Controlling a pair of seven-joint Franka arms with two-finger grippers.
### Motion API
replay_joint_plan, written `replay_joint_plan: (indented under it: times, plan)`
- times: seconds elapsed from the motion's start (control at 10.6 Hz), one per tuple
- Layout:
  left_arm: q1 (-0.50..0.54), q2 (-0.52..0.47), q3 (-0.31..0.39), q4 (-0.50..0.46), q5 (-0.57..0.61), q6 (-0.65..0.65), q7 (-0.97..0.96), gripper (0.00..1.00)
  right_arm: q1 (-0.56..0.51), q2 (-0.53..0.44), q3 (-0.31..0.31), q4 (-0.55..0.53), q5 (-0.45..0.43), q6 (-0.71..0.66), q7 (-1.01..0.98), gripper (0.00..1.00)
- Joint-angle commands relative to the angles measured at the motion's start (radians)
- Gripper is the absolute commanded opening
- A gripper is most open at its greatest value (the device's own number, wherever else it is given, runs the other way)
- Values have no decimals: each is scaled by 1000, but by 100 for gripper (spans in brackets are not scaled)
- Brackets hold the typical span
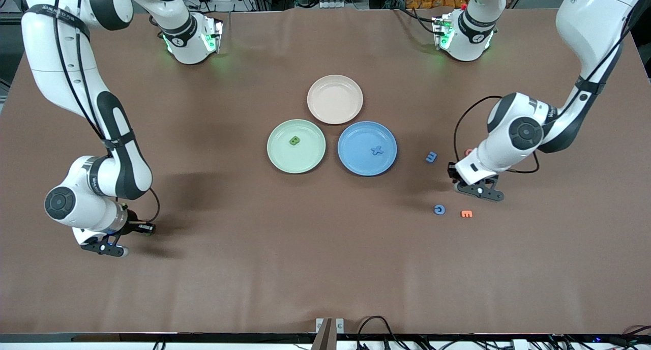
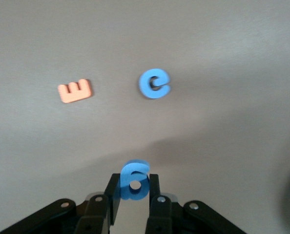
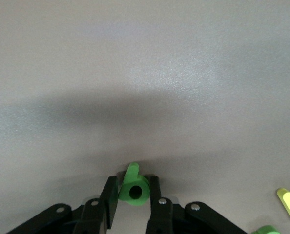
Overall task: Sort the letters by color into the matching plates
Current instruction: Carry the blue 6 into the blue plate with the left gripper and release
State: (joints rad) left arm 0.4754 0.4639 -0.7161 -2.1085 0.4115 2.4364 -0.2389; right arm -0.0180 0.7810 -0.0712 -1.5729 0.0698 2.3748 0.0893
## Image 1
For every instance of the blue foam letter c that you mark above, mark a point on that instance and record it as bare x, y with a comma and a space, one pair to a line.
436, 210

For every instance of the blue foam letter m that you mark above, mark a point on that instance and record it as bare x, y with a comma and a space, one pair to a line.
431, 157

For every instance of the blue foam letter x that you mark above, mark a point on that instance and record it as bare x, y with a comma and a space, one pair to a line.
377, 150

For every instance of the green foam letter B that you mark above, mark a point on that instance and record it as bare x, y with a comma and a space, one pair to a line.
294, 141

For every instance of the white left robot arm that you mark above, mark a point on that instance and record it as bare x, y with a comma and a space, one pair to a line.
590, 19

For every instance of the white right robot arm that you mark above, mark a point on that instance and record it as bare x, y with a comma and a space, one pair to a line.
51, 60

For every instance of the orange foam letter E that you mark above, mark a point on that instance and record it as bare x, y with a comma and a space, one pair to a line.
466, 214

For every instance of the blue plate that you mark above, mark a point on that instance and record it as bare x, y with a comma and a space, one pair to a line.
358, 159

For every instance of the pale pink plate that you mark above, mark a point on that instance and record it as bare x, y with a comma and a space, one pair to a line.
334, 99

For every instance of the brown table mat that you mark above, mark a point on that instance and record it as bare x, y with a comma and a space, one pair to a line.
325, 263

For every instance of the light green plate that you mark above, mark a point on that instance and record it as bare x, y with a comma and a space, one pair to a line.
285, 156

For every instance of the long white socket strip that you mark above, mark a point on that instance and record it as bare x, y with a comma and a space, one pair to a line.
333, 4

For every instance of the black table edge rail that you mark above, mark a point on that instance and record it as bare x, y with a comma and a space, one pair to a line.
152, 338

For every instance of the metal bracket with brown post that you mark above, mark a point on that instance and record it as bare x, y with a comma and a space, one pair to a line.
329, 332

